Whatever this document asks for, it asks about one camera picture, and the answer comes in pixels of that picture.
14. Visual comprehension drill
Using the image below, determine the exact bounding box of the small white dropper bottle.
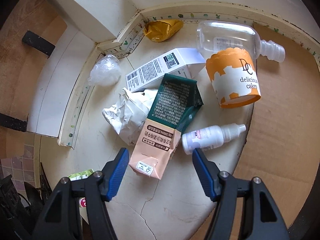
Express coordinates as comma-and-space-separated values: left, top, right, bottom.
182, 124, 246, 155

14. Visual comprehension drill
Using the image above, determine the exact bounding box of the crumpled white paper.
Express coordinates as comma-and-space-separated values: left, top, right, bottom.
102, 88, 158, 145

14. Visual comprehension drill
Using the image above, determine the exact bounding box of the green pink milk carton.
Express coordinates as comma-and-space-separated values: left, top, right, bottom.
129, 74, 203, 179

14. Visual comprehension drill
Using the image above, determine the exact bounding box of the white crumpled plastic bag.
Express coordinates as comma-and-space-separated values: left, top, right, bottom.
87, 55, 121, 87

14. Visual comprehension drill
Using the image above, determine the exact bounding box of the yellow crumpled wrapper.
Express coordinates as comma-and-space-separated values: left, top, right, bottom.
144, 19, 183, 43

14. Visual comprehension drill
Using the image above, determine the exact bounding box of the flat brown cardboard sheet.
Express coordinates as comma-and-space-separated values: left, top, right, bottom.
190, 22, 320, 240

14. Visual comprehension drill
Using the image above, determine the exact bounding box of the clear plastic bottle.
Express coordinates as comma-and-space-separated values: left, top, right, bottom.
196, 21, 285, 63

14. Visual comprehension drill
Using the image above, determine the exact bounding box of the wooden cutting board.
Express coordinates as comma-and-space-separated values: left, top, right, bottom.
0, 0, 68, 156

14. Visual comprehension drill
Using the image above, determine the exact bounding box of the green white snack wrapper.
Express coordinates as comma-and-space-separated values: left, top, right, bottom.
68, 168, 95, 209

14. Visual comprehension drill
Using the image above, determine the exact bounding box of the orange white paper cup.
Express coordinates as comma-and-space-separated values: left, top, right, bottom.
206, 48, 261, 108

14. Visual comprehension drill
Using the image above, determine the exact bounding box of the white printed carton box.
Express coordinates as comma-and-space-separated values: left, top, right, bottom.
126, 48, 206, 92

